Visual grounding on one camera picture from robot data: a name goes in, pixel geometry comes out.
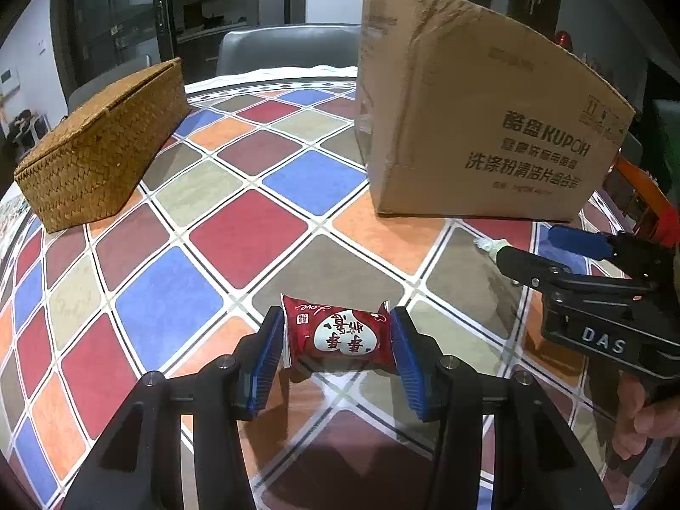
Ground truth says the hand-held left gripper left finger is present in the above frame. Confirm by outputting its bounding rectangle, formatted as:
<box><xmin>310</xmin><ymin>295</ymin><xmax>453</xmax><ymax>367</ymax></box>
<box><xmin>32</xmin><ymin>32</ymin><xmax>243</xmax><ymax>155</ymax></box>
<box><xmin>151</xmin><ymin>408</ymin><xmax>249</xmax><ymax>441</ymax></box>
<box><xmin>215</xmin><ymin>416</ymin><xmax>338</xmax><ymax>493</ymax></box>
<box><xmin>62</xmin><ymin>305</ymin><xmax>286</xmax><ymax>510</ymax></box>

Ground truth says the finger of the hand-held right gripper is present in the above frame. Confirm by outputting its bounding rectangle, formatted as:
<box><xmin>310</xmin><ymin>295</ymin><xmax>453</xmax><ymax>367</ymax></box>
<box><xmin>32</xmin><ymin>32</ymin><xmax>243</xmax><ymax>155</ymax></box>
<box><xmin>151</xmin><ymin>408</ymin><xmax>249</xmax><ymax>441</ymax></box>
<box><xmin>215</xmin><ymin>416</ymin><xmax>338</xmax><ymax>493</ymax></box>
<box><xmin>499</xmin><ymin>246</ymin><xmax>660</xmax><ymax>298</ymax></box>
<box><xmin>550</xmin><ymin>224</ymin><xmax>680</xmax><ymax>288</ymax></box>

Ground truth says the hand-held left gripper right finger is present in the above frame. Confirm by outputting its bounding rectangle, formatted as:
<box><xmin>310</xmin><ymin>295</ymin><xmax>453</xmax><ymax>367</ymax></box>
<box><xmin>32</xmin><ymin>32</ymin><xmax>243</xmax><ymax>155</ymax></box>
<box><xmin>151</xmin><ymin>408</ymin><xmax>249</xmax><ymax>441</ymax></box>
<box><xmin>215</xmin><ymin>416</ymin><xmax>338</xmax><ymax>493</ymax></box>
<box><xmin>389</xmin><ymin>305</ymin><xmax>614</xmax><ymax>510</ymax></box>

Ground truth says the green candy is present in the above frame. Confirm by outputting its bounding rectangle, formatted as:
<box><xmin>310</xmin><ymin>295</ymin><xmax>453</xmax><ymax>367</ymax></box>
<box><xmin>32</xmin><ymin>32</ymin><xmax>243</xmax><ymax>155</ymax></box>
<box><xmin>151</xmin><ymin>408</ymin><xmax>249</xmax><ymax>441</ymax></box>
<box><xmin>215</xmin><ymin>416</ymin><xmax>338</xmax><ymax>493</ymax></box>
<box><xmin>474</xmin><ymin>238</ymin><xmax>511</xmax><ymax>261</ymax></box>

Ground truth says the red heart-print snack packet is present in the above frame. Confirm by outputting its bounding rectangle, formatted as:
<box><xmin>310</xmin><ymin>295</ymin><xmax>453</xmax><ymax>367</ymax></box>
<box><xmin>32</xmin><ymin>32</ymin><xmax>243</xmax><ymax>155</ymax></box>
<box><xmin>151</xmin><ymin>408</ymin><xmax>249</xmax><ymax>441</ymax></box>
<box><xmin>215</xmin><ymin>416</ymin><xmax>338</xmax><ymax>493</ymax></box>
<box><xmin>280</xmin><ymin>294</ymin><xmax>398</xmax><ymax>375</ymax></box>

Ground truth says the brown cardboard box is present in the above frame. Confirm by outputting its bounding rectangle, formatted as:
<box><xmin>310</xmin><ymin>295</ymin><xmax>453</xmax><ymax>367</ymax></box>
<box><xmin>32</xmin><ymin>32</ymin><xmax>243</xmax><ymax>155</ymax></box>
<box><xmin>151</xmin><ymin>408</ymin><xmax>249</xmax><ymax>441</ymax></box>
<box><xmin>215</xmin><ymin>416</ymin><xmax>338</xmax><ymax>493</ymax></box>
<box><xmin>355</xmin><ymin>0</ymin><xmax>637</xmax><ymax>224</ymax></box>

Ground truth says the person's right hand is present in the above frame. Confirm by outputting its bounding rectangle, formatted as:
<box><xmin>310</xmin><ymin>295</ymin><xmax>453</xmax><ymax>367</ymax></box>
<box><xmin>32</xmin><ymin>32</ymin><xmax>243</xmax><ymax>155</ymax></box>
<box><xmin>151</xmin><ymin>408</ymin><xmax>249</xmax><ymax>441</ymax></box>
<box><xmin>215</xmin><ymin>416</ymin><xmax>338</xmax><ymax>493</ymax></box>
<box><xmin>611</xmin><ymin>374</ymin><xmax>680</xmax><ymax>460</ymax></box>

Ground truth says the orange wooden chair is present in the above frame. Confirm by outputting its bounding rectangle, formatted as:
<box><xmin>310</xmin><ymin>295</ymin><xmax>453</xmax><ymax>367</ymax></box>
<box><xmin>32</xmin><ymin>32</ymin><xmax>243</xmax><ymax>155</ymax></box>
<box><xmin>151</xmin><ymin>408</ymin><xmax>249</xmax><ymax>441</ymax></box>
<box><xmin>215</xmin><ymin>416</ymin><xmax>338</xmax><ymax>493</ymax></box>
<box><xmin>603</xmin><ymin>156</ymin><xmax>680</xmax><ymax>248</ymax></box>

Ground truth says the red cloth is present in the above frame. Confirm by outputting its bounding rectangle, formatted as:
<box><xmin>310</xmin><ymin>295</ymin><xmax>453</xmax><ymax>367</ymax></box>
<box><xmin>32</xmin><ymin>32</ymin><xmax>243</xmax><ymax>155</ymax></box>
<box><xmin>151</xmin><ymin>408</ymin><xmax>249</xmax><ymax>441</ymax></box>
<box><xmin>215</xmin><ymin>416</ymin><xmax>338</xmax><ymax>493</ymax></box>
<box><xmin>656</xmin><ymin>207</ymin><xmax>680</xmax><ymax>248</ymax></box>

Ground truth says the colourful checked tablecloth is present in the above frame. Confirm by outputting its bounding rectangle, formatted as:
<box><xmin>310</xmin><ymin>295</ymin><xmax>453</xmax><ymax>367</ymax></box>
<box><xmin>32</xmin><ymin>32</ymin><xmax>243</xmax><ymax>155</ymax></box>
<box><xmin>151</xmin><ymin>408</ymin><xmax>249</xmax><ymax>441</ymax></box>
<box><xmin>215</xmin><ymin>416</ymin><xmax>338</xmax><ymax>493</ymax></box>
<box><xmin>0</xmin><ymin>71</ymin><xmax>654</xmax><ymax>510</ymax></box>

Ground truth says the woven lidded basket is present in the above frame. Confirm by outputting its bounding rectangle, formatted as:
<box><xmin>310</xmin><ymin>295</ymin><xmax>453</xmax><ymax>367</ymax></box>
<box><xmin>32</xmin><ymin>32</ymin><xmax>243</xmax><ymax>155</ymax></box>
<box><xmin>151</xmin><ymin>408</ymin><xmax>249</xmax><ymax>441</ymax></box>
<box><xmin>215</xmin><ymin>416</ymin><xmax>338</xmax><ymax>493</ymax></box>
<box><xmin>14</xmin><ymin>58</ymin><xmax>192</xmax><ymax>233</ymax></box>

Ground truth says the grey dining chair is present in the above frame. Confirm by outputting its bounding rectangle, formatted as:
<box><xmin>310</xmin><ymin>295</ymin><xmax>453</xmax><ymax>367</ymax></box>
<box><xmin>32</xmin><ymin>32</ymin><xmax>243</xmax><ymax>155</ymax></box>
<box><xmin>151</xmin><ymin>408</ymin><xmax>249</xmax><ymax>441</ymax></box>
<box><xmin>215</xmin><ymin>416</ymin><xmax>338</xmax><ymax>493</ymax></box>
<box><xmin>66</xmin><ymin>56</ymin><xmax>152</xmax><ymax>112</ymax></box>
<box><xmin>216</xmin><ymin>24</ymin><xmax>362</xmax><ymax>78</ymax></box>

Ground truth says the white shoe rack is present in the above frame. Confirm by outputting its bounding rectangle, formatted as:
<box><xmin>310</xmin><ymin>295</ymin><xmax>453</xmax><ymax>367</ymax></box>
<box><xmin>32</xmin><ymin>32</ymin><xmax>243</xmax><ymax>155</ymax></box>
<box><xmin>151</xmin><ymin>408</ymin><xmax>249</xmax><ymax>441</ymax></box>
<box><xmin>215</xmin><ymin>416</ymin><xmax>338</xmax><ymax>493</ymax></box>
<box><xmin>5</xmin><ymin>109</ymin><xmax>48</xmax><ymax>155</ymax></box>

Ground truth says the glass sliding door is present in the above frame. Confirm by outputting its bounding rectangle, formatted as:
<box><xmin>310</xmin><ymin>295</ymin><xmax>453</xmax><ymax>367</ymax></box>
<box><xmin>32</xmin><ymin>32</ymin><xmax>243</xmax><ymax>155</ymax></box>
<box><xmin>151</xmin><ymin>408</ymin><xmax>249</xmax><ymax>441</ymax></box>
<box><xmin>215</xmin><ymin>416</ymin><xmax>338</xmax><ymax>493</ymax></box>
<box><xmin>50</xmin><ymin>0</ymin><xmax>309</xmax><ymax>102</ymax></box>

